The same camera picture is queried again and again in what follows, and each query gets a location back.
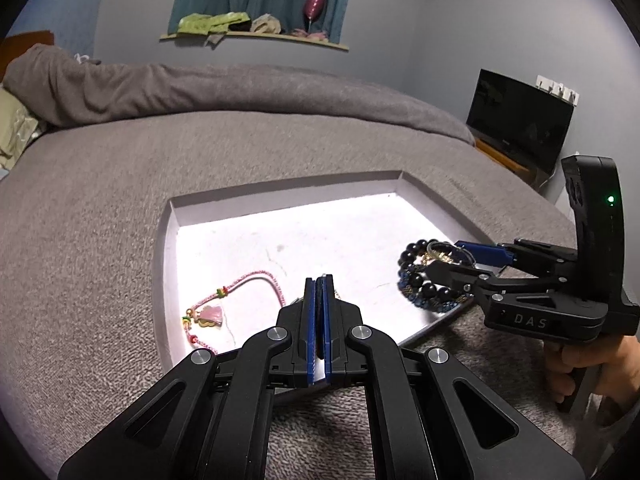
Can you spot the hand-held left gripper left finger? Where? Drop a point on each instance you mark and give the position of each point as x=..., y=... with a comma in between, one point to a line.
x=312, y=320

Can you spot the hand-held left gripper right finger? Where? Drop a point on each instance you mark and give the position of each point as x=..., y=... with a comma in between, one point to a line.
x=327, y=320

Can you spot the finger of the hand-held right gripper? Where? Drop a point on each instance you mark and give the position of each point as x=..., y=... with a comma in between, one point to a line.
x=450, y=272
x=485, y=252

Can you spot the shallow grey cardboard box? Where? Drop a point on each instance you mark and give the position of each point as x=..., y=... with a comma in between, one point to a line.
x=300, y=230

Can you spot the person's right hand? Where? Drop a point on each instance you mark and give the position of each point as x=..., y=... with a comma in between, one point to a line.
x=615, y=365

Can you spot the wooden television stand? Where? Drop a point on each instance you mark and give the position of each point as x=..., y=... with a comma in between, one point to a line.
x=505, y=157

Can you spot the black television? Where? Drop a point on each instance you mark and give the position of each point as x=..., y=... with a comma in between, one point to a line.
x=520, y=120

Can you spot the folded grey duvet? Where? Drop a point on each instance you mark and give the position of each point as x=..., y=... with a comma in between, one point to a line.
x=200, y=90

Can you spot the pink fabric flower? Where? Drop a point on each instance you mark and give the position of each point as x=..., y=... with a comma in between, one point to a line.
x=312, y=35

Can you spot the wooden windowsill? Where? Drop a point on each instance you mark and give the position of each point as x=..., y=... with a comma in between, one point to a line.
x=300, y=40

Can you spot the beige cloth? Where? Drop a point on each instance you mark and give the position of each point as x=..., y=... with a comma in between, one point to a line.
x=265, y=25

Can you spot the pink balloon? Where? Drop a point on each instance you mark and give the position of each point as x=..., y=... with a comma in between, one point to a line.
x=314, y=5

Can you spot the green cloth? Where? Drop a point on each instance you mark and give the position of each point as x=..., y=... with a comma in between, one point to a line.
x=210, y=22

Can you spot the olive green pillow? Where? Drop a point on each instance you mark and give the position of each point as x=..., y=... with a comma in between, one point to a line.
x=12, y=125

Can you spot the wooden headboard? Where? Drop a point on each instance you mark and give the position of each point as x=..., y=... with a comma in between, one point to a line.
x=25, y=45

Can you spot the white wall hooks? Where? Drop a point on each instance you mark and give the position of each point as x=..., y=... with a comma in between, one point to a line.
x=557, y=89

